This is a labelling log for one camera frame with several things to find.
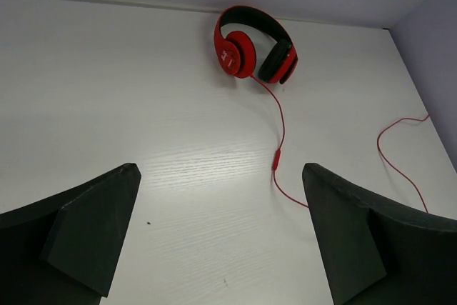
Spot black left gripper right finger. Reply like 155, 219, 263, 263
302, 163, 456, 304

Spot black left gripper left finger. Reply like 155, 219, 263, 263
1, 163, 141, 304

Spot red headphone cable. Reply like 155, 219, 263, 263
248, 72, 431, 214

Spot red black headphones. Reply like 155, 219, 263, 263
214, 6, 298, 84

